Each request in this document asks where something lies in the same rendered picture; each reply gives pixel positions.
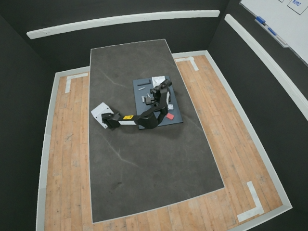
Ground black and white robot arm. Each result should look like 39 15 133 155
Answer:
101 79 172 129

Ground red flat rectangular block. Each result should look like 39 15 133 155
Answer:
166 113 174 120

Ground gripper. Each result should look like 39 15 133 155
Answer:
145 94 171 107

